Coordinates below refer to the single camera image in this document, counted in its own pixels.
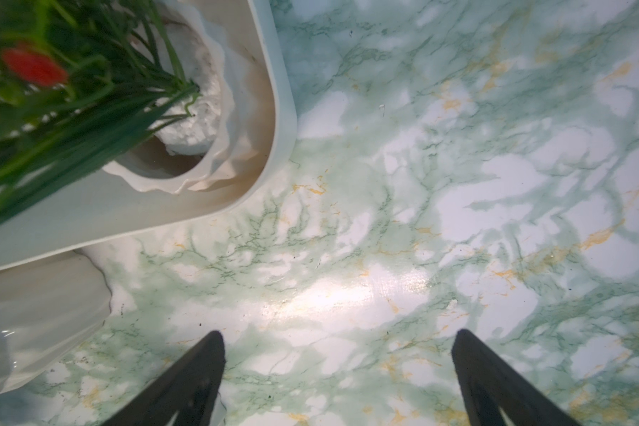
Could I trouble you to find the cream plastic storage box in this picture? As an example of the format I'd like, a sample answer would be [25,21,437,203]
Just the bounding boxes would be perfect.
[0,1,297,271]

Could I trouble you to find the red flower pot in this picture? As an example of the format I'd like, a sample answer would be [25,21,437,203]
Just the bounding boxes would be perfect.
[0,252,112,394]
[0,0,236,235]

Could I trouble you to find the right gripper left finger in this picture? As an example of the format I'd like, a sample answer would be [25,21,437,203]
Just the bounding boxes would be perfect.
[104,331,226,426]

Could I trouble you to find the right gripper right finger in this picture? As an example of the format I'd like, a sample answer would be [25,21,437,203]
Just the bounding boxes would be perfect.
[452,329,578,425]

